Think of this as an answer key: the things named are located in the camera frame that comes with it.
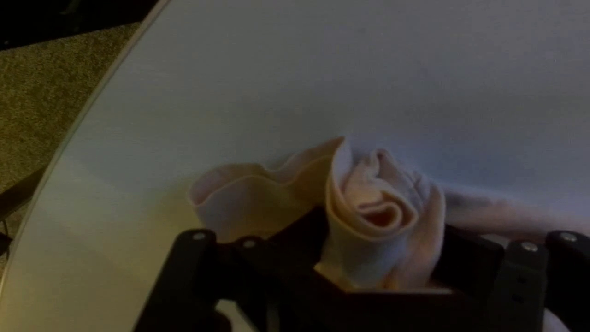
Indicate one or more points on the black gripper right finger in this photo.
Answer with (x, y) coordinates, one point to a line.
(522, 283)

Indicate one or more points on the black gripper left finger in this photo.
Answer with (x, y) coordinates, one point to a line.
(203, 283)

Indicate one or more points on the peach towel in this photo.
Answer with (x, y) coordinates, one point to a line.
(374, 209)

